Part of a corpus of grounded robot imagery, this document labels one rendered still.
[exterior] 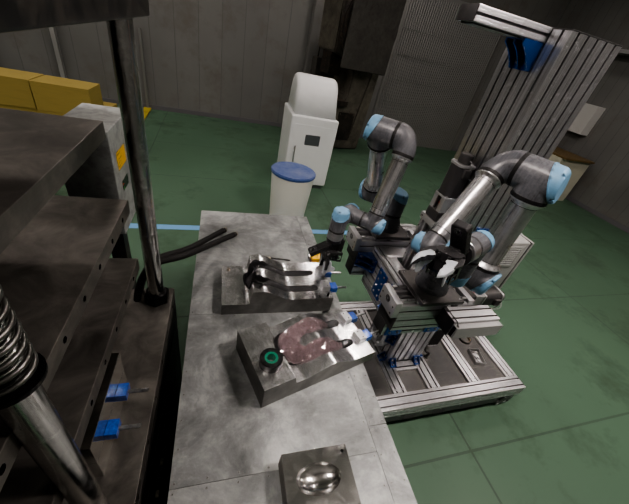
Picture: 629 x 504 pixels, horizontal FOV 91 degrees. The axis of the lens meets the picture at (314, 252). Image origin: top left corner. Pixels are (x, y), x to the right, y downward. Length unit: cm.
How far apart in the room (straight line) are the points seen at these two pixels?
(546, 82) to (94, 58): 691
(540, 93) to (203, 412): 159
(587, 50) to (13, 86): 509
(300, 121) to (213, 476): 379
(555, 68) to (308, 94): 323
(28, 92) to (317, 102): 334
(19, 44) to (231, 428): 727
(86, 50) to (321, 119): 457
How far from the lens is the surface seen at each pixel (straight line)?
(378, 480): 120
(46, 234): 109
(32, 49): 769
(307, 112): 429
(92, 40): 736
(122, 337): 143
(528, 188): 122
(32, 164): 85
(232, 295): 142
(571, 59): 150
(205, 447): 115
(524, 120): 147
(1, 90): 527
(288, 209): 344
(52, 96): 503
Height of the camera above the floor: 187
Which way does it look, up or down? 35 degrees down
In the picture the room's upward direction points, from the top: 14 degrees clockwise
